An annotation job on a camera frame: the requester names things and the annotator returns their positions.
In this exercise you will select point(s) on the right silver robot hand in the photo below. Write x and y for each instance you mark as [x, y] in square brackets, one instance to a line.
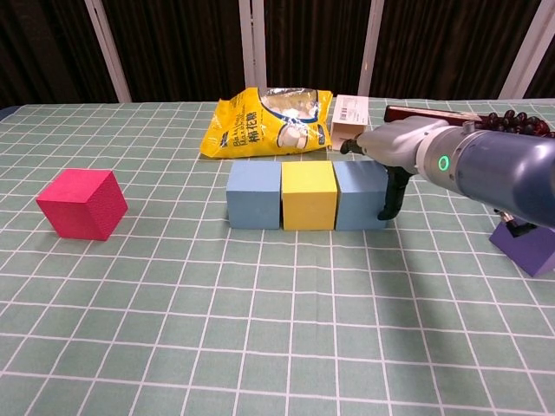
[394, 143]

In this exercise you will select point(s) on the light blue foam cube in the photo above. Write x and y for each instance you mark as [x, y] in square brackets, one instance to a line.
[357, 203]
[253, 199]

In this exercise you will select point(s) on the yellow foam cube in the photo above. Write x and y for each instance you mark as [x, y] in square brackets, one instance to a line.
[310, 203]

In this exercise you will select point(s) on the purple foam cube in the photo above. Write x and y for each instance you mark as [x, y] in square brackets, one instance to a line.
[533, 255]

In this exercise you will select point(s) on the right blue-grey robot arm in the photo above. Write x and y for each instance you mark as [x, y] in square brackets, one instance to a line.
[498, 169]

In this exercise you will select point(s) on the dark red folded fan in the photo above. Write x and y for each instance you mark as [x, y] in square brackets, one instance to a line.
[394, 112]

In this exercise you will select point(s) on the dark red grape bunch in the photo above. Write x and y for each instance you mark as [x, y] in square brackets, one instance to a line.
[520, 121]

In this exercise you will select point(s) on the yellow marshmallow bag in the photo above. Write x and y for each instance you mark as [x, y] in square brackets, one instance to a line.
[234, 138]

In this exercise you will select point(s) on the green checked tablecloth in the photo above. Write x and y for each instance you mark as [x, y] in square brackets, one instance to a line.
[277, 338]

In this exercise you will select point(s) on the dark pleated curtain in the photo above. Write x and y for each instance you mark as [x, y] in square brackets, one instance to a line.
[182, 43]

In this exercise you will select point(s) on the pink-red foam cube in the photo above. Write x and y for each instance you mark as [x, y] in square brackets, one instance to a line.
[69, 208]

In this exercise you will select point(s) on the white metal frame post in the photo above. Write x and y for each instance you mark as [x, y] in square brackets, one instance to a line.
[526, 52]
[108, 52]
[370, 43]
[252, 43]

